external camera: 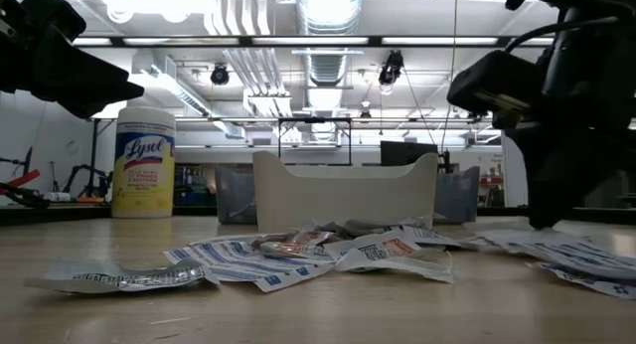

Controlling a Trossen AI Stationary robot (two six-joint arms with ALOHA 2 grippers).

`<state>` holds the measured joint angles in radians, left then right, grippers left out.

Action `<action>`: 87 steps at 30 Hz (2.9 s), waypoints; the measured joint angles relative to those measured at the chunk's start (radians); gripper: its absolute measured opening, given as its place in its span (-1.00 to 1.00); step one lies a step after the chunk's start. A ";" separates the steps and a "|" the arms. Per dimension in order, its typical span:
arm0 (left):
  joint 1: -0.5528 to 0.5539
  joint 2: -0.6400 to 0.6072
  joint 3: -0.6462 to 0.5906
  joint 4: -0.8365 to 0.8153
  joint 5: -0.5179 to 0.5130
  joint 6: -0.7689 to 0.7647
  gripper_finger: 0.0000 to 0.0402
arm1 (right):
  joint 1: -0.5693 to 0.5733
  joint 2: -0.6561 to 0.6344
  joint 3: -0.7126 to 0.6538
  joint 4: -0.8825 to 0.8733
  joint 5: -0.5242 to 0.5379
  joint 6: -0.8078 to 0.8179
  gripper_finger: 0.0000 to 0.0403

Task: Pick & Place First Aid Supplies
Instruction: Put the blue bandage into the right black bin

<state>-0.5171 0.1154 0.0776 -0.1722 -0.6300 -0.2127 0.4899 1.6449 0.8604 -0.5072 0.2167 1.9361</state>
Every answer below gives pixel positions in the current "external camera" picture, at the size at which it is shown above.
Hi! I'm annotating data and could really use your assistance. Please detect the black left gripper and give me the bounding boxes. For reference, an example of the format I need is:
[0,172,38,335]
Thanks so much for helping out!
[0,0,146,119]

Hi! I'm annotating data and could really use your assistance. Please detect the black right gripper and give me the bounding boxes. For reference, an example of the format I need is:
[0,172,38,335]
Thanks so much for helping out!
[496,5,636,231]

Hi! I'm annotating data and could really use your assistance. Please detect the blue striped white packet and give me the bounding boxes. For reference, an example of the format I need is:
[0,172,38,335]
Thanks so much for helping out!
[528,261,636,301]
[163,239,336,293]
[476,227,636,281]

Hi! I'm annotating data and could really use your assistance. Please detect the red printed white packet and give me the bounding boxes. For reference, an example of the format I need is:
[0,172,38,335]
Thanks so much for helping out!
[325,232,455,284]
[252,229,335,259]

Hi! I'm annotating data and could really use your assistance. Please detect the silver foil packet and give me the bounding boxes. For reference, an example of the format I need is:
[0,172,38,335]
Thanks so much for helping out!
[24,258,208,295]

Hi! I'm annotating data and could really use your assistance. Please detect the white plastic bin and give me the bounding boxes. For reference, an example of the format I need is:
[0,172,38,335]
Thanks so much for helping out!
[251,151,440,234]

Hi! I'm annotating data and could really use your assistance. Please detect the white square column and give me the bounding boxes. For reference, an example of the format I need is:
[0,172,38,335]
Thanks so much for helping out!
[500,133,530,209]

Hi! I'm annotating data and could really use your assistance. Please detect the yellow Lysol wipes canister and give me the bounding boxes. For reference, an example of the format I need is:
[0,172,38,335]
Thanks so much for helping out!
[110,104,177,219]

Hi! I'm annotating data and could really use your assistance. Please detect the black ceiling spotlight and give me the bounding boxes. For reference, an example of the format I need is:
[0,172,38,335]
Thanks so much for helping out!
[209,65,231,86]

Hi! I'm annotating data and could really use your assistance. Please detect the black computer monitor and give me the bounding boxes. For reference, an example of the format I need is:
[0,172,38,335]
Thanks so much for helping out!
[380,140,439,167]

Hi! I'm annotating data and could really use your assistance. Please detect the blue storage shelf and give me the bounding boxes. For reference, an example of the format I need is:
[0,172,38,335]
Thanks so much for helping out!
[173,163,218,207]

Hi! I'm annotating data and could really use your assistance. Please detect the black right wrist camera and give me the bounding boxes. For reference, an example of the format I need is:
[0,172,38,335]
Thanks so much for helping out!
[446,49,544,120]

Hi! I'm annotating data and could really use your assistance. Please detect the red handled tool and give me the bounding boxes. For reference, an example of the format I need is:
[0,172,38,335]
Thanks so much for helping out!
[0,168,51,210]

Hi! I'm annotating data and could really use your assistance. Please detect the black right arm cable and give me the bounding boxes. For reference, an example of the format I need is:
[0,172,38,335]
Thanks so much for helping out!
[503,15,620,55]

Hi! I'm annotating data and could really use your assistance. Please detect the black hanging camera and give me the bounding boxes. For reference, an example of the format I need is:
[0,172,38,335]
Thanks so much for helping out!
[377,49,405,86]

